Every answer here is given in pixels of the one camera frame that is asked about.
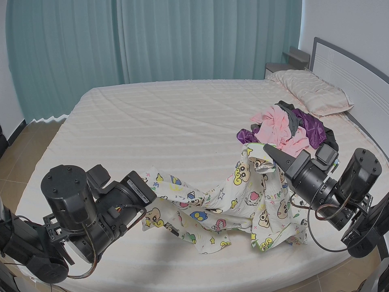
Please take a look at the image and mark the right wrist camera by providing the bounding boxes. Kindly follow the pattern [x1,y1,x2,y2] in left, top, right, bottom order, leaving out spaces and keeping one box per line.
[314,143,339,176]

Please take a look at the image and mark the cream pillow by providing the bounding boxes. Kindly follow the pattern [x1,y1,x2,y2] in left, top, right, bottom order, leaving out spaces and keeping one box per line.
[269,70,355,117]

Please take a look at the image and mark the black cable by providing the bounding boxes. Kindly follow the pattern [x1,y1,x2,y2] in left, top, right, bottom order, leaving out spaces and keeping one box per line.
[306,204,350,252]

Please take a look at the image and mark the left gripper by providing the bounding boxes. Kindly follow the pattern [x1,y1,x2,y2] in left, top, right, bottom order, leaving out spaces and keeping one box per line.
[95,171,158,217]

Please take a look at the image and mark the blue-green curtain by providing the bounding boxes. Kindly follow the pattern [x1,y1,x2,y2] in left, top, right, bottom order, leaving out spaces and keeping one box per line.
[6,0,304,124]

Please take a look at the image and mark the pile of clothes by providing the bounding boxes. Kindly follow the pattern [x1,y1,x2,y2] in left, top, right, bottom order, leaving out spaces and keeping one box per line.
[236,100,339,151]

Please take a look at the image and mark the bed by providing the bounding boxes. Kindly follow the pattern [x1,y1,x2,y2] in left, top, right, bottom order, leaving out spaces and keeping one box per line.
[15,37,389,288]

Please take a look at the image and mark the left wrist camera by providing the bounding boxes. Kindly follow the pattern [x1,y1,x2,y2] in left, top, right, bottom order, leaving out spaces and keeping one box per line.
[86,164,111,195]

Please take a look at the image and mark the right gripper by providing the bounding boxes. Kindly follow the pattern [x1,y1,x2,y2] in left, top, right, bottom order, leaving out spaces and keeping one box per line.
[264,144,338,207]

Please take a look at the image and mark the white printed pyjama top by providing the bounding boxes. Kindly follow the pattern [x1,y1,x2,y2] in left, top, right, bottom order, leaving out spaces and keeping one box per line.
[140,143,309,255]

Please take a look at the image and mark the grey bedside table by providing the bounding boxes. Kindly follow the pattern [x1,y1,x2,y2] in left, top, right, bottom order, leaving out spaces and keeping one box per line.
[265,46,311,79]

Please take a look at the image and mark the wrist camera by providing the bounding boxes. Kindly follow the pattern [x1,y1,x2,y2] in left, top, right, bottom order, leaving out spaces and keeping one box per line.
[86,164,111,195]
[314,143,339,176]

